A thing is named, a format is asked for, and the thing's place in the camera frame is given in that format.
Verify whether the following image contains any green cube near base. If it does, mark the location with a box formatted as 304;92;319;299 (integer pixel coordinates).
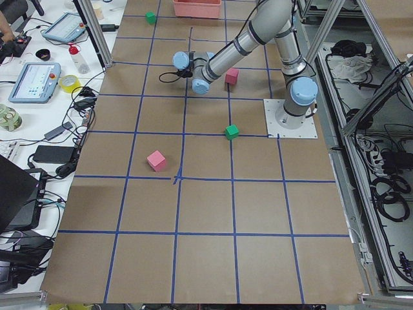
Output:
225;124;239;141

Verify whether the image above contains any pink cube far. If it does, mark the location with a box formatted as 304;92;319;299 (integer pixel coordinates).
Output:
146;150;167;172

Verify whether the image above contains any pink cube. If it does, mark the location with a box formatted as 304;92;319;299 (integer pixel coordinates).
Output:
146;150;167;172
225;68;239;85

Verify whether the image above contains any pink cube centre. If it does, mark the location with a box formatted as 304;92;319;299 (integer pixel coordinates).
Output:
225;68;239;85

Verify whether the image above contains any black power adapter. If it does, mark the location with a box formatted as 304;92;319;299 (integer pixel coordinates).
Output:
33;145;75;164

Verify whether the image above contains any yellow tape roll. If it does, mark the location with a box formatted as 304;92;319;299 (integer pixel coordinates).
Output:
59;75;81;94

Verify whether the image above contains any pink plastic bin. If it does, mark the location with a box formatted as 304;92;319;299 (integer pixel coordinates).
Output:
172;0;222;19

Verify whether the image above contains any green cube near bin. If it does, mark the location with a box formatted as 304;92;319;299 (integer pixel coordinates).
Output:
145;11;157;25

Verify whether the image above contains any red capped squeeze bottle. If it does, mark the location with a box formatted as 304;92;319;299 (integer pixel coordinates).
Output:
68;43;90;74

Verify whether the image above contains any teach pendant near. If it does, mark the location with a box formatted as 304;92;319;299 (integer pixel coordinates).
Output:
8;63;61;103

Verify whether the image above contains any teach pendant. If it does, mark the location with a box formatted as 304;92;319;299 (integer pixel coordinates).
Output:
42;12;85;43
8;63;61;103

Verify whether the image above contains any teach pendant far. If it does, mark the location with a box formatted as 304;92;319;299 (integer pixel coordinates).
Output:
42;12;85;43

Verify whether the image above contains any black laptop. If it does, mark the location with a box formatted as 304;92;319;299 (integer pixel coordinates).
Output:
1;156;46;233

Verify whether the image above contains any black bowl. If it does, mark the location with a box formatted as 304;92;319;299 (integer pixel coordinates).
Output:
35;48;51;61

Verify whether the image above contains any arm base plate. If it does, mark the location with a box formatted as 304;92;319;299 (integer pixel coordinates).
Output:
263;99;317;139

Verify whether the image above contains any aluminium profile post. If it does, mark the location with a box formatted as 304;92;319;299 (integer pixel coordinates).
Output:
73;0;113;69

